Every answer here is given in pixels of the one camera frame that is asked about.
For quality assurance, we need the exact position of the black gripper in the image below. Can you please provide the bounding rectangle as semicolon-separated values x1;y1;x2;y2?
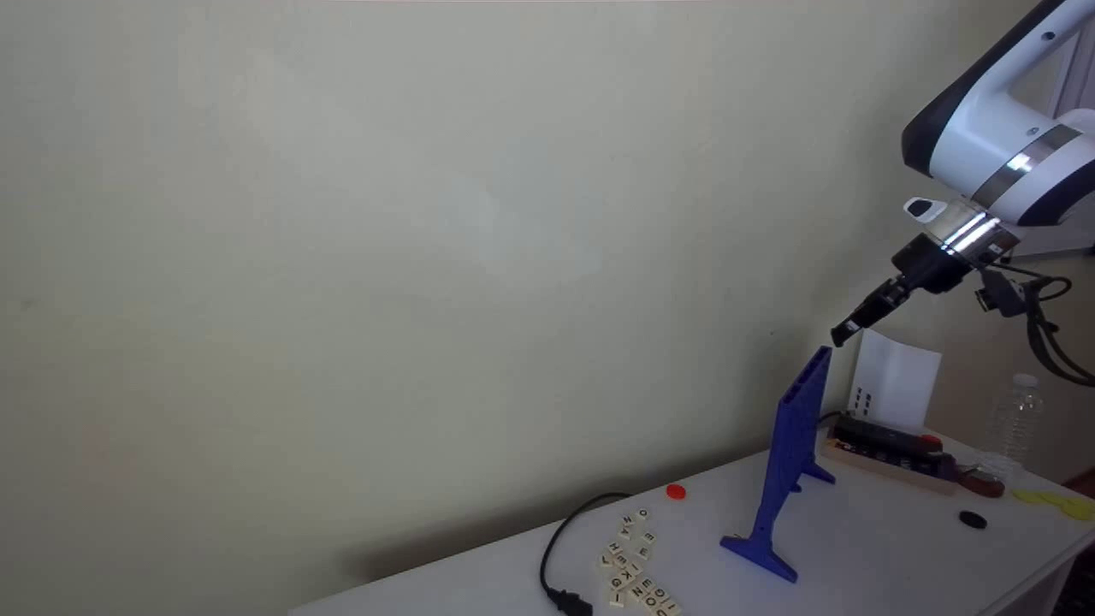
828;234;986;348

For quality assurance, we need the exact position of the white box speaker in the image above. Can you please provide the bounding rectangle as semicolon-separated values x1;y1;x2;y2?
848;329;945;434

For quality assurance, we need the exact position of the black remote control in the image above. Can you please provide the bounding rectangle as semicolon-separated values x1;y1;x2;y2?
833;413;963;472

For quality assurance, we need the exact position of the blue connect four grid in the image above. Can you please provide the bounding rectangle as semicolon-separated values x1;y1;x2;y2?
718;347;840;587

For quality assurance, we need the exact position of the clear plastic water bottle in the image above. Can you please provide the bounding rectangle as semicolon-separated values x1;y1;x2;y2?
1003;370;1046;458

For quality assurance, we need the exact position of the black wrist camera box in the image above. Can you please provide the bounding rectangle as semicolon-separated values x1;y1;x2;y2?
972;266;1029;320

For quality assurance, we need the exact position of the black cable with plug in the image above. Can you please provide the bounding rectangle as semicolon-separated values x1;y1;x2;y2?
536;489;634;616

